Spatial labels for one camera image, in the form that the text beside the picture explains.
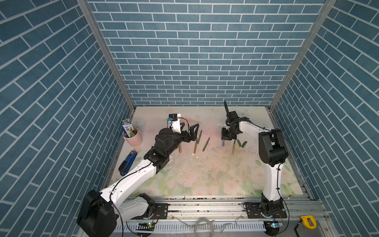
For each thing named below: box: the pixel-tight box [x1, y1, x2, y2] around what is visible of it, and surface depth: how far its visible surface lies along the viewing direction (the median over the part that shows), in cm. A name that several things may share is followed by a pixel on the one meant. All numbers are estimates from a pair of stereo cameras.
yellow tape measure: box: [300, 215, 317, 230], surface depth 71 cm
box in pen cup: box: [122, 118, 137, 138], surface depth 90 cm
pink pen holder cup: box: [122, 126, 143, 148], surface depth 93 cm
